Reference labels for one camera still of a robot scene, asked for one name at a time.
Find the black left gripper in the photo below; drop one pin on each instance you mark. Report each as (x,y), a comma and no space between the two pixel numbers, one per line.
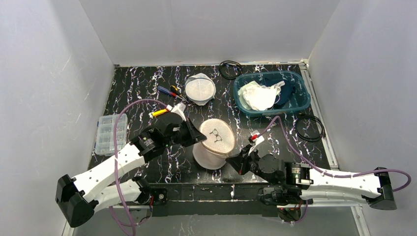
(184,132)

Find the teal plastic bin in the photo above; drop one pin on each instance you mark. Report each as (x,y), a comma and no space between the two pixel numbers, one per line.
(300,100)

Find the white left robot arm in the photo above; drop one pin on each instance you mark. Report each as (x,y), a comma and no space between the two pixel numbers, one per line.
(81,196)

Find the blue handled screwdriver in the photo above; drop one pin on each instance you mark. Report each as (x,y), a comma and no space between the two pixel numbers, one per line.
(168,92)

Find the dark blue bra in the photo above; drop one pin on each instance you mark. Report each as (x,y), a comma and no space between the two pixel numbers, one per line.
(287,91)

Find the white mesh bag tan trim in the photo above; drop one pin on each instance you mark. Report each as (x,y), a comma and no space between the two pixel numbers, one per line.
(220,141)

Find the yellow handled screwdriver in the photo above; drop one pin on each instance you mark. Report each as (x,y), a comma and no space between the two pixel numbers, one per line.
(158,113)

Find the clear plastic screw box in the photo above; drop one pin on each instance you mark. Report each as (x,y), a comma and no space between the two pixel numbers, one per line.
(104,144)

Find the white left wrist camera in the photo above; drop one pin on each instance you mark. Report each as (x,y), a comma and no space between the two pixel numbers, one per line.
(178,109)

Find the black orange handled screwdriver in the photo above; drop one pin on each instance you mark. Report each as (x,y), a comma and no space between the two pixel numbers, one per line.
(177,92)

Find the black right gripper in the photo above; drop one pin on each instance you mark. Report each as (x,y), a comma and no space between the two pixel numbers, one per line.
(245,162)

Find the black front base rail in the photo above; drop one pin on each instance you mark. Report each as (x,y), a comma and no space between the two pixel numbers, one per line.
(211,199)

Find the white bra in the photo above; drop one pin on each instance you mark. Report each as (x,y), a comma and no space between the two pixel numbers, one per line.
(256,97)

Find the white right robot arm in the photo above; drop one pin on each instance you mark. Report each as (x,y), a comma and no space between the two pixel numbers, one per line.
(292,183)

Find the white mesh bag blue trim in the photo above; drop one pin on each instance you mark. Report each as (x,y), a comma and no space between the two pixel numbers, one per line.
(199,89)

